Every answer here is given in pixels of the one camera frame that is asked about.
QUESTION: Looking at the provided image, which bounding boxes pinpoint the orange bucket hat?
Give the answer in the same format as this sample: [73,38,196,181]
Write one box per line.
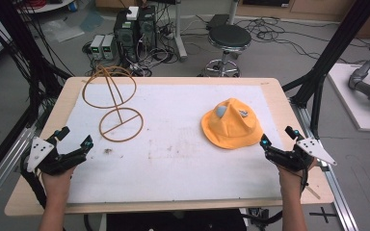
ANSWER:
[200,97,265,150]

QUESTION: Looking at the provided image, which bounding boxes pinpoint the aluminium rail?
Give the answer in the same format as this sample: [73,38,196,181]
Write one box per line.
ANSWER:
[0,126,37,216]
[290,101,360,231]

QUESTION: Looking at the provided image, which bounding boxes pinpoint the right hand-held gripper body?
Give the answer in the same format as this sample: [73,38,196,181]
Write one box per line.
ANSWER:
[264,137,338,172]

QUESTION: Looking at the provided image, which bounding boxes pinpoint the grey desk leg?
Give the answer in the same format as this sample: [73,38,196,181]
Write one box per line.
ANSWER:
[172,0,189,63]

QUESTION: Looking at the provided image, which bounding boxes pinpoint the person's right hand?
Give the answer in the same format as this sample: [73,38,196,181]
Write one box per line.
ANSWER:
[277,157,318,194]

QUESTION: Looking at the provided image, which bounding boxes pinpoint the black round stool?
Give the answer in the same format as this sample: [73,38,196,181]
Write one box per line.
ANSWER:
[203,24,252,78]

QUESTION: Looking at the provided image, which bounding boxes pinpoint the white table mat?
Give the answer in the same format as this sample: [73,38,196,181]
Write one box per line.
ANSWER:
[56,84,285,204]

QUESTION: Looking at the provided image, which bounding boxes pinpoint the tangle of black floor cables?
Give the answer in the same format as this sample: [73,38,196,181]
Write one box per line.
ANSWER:
[237,15,370,65]

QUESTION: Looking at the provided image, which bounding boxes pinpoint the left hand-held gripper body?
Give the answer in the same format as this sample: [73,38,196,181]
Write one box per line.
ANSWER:
[26,136,87,176]

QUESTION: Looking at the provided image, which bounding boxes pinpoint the person's left hand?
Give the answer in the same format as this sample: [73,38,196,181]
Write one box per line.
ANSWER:
[40,166,77,195]

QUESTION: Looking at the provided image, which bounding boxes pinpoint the brown wire hat stand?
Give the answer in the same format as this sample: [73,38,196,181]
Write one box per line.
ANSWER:
[81,64,145,143]

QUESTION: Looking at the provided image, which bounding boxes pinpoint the white floor board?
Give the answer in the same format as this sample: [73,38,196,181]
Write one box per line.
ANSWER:
[327,63,370,134]

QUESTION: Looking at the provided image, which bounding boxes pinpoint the white box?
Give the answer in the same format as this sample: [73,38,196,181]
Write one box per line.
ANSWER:
[125,5,141,21]

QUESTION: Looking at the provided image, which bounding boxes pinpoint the grey power supply unit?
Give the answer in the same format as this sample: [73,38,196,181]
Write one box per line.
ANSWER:
[90,34,106,60]
[101,34,116,61]

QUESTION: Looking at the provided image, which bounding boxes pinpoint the black metal frame post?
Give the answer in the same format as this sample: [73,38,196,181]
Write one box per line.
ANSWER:
[0,0,66,110]
[282,0,370,139]

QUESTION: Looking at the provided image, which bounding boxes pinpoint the black computer tower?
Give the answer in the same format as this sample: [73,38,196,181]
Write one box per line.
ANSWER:
[138,5,158,50]
[113,11,141,64]

